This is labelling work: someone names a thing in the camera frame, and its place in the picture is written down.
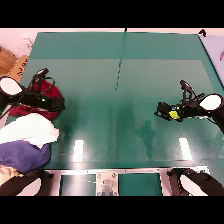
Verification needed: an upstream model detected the beige garment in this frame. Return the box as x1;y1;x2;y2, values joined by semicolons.
0;165;23;186

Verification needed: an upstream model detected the silver frame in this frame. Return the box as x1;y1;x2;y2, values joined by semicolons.
42;166;212;197

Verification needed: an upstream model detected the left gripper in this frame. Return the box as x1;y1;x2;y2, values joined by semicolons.
41;94;66;113

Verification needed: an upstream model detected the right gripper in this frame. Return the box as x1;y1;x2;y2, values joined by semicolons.
154;101;185;122

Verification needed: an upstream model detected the brown cardboard box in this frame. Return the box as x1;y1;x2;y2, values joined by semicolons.
0;46;30;82

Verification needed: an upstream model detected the white garment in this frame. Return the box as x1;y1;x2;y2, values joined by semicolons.
0;113;61;150

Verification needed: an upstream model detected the purple garment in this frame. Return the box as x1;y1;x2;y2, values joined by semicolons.
0;139;52;175

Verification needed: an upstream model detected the red T-shirt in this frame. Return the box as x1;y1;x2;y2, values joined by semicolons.
7;79;66;121

